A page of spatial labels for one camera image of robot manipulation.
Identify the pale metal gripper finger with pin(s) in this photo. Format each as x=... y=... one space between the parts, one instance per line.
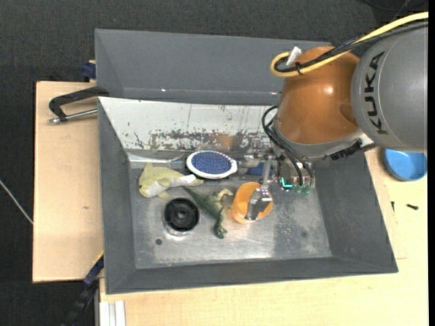
x=254 y=209
x=266 y=200

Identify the orange plastic cup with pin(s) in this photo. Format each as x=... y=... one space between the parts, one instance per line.
x=242 y=204

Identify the green toy dinosaur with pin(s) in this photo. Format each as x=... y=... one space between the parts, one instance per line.
x=212 y=207

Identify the grey metal bin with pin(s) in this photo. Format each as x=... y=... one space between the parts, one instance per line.
x=238 y=250

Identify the white and blue oval brush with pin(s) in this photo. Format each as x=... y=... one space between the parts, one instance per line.
x=210 y=164

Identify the black round disc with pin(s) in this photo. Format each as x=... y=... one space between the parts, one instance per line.
x=181 y=214

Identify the pale yellow plush toy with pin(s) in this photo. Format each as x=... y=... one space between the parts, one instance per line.
x=156 y=180

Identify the blue bowl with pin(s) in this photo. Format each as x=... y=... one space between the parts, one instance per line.
x=406 y=165

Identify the small black screw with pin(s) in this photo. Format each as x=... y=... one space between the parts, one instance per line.
x=413 y=207

